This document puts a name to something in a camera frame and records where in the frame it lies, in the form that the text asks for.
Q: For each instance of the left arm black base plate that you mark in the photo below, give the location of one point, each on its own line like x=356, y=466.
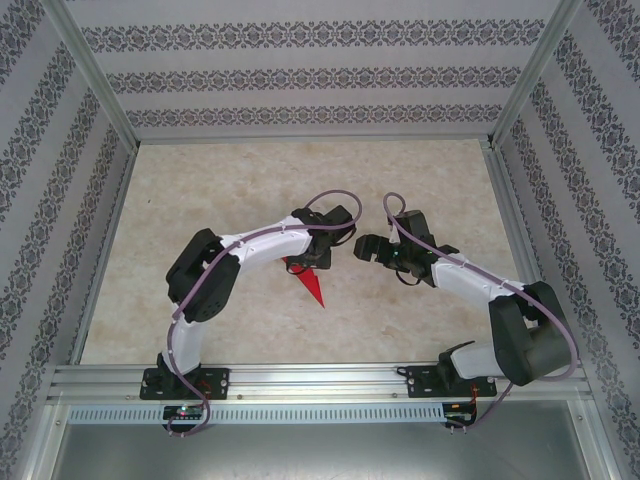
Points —
x=220, y=382

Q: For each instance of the aluminium mounting rail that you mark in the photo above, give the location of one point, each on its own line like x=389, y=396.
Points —
x=315, y=380

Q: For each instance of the grey metal sheet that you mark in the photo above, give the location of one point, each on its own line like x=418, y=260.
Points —
x=320, y=455

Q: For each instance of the red paper sheet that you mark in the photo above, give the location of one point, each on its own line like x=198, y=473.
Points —
x=312, y=287

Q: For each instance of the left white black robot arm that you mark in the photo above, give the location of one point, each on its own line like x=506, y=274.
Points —
x=185, y=345

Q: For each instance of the aluminium frame bar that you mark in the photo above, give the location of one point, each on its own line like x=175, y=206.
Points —
x=42, y=445
x=597, y=445

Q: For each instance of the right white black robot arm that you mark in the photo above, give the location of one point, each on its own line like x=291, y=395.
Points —
x=465, y=280

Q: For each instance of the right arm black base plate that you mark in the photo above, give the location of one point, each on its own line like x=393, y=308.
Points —
x=422, y=382

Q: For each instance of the aluminium frame crossbar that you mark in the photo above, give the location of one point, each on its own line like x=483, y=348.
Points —
x=315, y=137

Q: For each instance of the aluminium frame post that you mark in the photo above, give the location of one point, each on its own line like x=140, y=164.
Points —
x=537, y=75
x=92, y=75

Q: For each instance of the aluminium side rail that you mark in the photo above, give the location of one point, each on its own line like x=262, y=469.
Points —
x=507, y=200
x=93, y=300

